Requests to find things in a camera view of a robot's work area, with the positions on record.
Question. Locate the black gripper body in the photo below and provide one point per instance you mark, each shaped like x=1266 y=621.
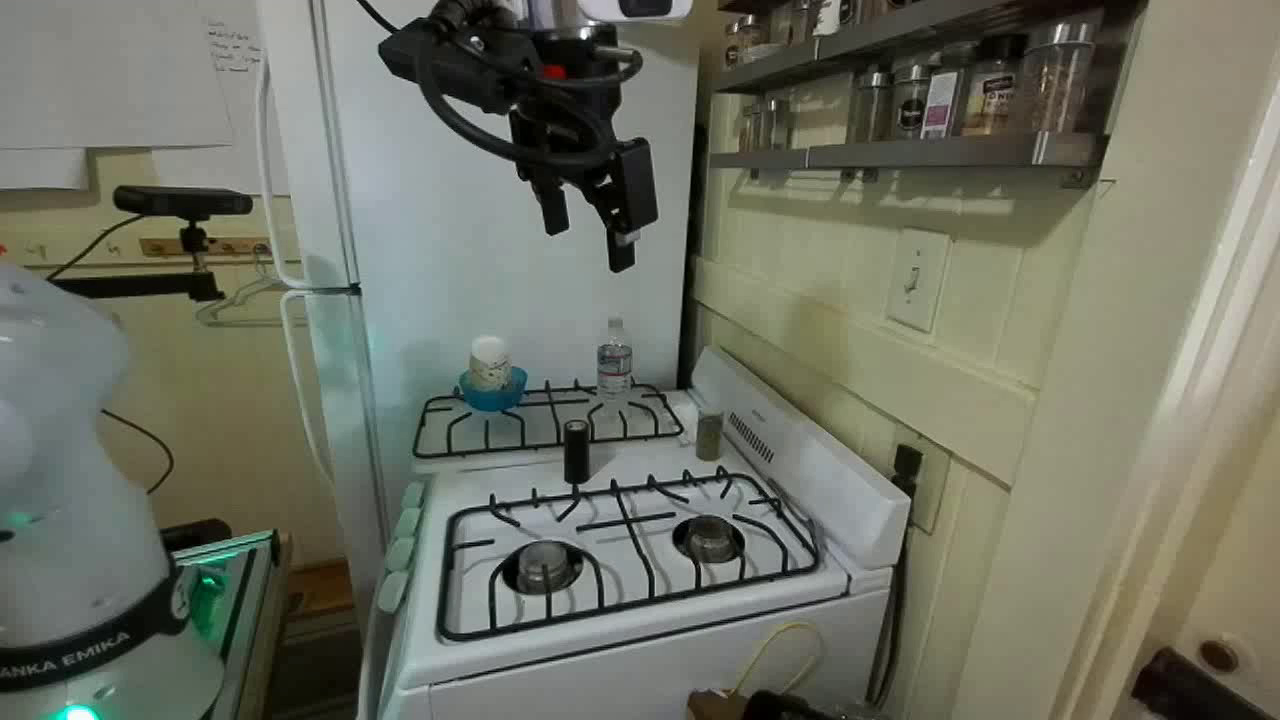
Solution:
x=566 y=115

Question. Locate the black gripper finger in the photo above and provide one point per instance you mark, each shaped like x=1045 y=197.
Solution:
x=555 y=203
x=625 y=203

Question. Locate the black cylindrical shaker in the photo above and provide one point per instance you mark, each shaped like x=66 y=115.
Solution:
x=577 y=451

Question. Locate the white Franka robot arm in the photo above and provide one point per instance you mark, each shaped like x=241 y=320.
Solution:
x=66 y=532

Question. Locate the metal robot base stand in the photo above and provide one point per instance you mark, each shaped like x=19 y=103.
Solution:
x=245 y=602

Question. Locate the metal spice shelf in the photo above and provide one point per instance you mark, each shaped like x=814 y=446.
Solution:
x=864 y=43
x=904 y=154

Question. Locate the glass spice jar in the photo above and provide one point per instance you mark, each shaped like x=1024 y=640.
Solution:
x=992 y=84
x=800 y=21
x=1060 y=80
x=868 y=104
x=942 y=99
x=750 y=122
x=904 y=99
x=778 y=122

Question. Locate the clear plastic water bottle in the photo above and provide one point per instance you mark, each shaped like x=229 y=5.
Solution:
x=612 y=362

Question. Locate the white refrigerator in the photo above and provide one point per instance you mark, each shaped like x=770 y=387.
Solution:
x=400 y=264

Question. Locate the blue bowl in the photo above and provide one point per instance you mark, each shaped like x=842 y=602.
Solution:
x=491 y=392

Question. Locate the black double burner grate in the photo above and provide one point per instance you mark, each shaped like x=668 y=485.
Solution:
x=625 y=607
x=549 y=446

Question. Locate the grey pepper shaker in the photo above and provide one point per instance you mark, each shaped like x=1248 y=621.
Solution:
x=710 y=432

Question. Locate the white gas stove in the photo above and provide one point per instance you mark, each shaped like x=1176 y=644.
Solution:
x=747 y=440

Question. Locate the white label spice jar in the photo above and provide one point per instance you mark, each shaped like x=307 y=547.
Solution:
x=830 y=12

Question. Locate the round metal burner cap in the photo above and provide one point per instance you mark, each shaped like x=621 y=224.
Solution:
x=543 y=566
x=707 y=537

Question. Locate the white stove knob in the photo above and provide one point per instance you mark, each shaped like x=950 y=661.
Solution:
x=409 y=525
x=391 y=593
x=400 y=553

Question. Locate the white paper sheet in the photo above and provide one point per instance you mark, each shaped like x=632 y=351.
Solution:
x=122 y=80

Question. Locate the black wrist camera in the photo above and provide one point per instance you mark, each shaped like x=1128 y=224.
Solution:
x=445 y=63

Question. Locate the cream light switch plate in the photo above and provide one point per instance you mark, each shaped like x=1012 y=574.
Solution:
x=917 y=282

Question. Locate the black stereo camera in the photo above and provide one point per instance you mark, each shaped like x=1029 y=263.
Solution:
x=181 y=203

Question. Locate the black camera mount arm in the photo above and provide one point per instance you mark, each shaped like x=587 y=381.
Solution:
x=133 y=282

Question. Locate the wall power outlet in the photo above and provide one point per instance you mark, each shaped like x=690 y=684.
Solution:
x=933 y=505

